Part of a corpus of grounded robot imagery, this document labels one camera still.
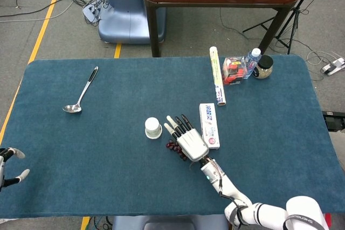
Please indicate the white power strip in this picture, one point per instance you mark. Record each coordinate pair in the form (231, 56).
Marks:
(334, 65)

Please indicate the clear plastic water bottle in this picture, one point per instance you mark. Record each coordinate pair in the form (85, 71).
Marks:
(252, 61)

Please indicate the clear box red black pieces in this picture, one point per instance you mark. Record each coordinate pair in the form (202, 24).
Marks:
(234, 71)

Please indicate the blue background robot base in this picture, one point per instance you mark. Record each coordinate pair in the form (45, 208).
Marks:
(124, 17)

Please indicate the white pink toothpaste box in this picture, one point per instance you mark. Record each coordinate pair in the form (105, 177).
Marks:
(210, 125)

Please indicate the purple plastic grape bunch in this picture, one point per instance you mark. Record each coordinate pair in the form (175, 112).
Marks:
(173, 146)

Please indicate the cling film roll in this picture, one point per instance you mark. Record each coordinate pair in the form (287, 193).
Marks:
(217, 76)

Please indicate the glass jar black lid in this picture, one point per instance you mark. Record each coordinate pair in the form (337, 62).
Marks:
(263, 69)

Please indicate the upside-down paper cup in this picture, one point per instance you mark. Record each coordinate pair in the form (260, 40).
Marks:
(153, 127)

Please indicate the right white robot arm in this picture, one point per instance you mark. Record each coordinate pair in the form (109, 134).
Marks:
(269, 211)

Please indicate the blue own robot base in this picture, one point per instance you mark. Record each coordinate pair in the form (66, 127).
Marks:
(167, 223)

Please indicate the black tripod stand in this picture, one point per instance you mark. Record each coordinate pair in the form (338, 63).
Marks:
(292, 17)

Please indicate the blue felt table cover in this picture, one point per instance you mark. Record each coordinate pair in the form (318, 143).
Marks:
(107, 160)

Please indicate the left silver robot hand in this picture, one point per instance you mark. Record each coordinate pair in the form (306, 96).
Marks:
(2, 168)

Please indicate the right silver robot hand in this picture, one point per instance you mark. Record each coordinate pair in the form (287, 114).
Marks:
(192, 145)

